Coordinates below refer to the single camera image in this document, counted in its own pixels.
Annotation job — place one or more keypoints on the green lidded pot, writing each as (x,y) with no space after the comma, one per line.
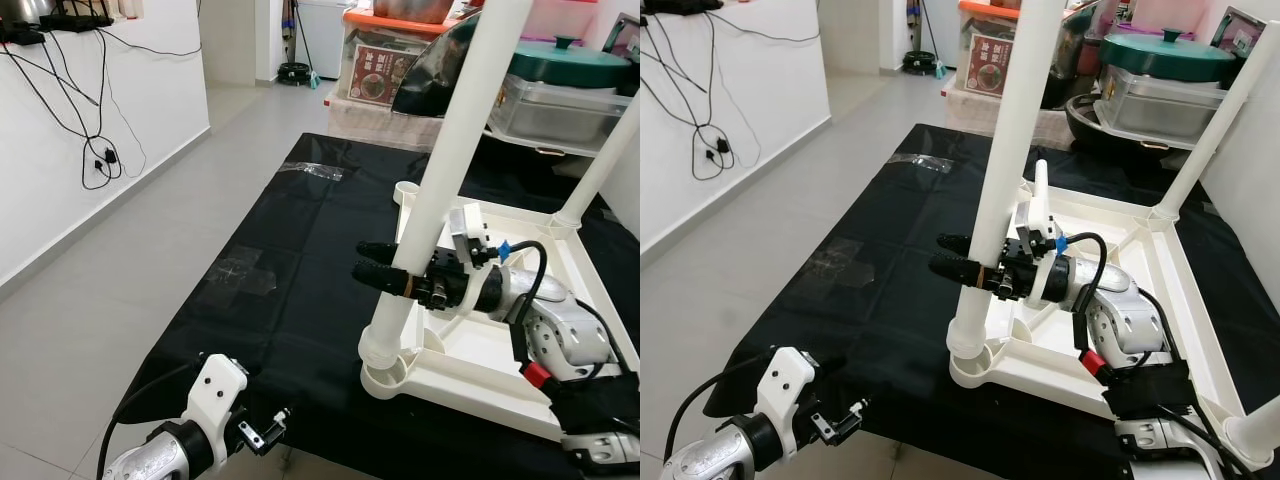
(570,65)
(1170,58)

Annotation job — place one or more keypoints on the white appliance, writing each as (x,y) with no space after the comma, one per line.
(325,35)

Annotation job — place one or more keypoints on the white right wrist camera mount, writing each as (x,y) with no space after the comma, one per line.
(1043,225)
(468,235)

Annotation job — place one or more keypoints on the clear tape patch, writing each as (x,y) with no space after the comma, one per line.
(845,262)
(245,272)

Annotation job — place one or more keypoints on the teal mop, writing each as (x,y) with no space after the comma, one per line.
(315,73)
(938,70)

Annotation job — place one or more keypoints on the tan rubber band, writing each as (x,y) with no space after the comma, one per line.
(984,278)
(406,285)

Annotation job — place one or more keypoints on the black wok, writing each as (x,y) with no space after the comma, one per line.
(1085,130)

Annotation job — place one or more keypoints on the white plastic table top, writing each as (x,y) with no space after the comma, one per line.
(480,360)
(1150,330)

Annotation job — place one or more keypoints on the red printed carton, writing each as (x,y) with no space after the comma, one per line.
(380,78)
(988,68)

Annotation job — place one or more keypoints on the clear plastic storage container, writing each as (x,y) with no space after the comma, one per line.
(570,115)
(1165,105)

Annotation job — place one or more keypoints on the black glossy bag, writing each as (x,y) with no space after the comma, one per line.
(430,80)
(1075,60)

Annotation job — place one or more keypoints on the black tablecloth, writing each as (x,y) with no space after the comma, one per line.
(850,330)
(260,340)

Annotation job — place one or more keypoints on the steel pot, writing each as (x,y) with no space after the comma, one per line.
(415,8)

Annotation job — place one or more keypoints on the clear tape strip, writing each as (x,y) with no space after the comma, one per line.
(918,162)
(312,171)

